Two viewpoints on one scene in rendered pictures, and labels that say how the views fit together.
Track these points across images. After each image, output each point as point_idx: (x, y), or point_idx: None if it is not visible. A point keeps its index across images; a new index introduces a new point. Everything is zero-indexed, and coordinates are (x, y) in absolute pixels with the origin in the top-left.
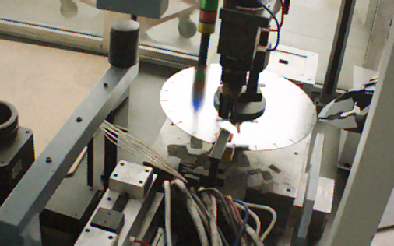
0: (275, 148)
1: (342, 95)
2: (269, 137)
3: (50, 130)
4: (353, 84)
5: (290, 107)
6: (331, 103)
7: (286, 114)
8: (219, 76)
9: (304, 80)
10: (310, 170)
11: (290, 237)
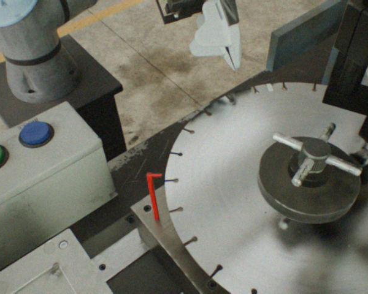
0: (318, 84)
1: (235, 0)
2: (311, 101)
3: None
4: None
5: (226, 136)
6: (239, 29)
7: (248, 125)
8: (297, 263)
9: (73, 245)
10: (314, 30)
11: None
